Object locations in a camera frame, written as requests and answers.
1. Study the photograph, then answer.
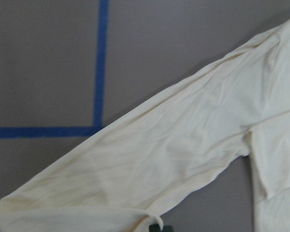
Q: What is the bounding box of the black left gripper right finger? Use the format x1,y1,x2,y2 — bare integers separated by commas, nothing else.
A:
163,225,174,232

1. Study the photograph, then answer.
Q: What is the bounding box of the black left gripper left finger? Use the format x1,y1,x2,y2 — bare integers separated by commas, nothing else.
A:
149,224,161,232

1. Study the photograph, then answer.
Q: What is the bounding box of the cream long-sleeve printed shirt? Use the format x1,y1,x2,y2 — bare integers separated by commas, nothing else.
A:
0,20,290,232

